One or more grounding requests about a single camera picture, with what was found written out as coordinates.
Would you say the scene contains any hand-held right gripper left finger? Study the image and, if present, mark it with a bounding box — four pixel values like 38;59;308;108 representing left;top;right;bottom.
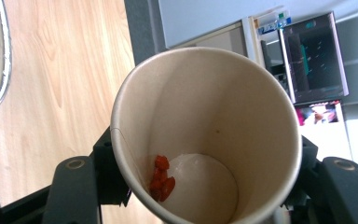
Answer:
89;125;132;208

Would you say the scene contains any white box with blue label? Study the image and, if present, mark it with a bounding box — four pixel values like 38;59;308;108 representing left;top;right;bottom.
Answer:
253;9;293;35

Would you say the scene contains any beige paper cup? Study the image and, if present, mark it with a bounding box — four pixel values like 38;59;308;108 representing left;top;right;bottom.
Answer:
109;46;303;224

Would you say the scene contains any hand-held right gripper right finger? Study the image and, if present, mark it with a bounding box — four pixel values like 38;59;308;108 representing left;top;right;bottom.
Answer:
296;134;320;190

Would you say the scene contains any grey pillar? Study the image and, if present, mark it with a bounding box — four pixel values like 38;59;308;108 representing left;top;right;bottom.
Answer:
123;0;170;67

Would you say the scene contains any dark computer monitor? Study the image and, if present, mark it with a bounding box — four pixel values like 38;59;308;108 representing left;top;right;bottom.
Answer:
279;11;351;105

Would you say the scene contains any clump of red goji berries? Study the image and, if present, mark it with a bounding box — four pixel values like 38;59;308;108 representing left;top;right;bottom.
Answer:
148;154;177;203

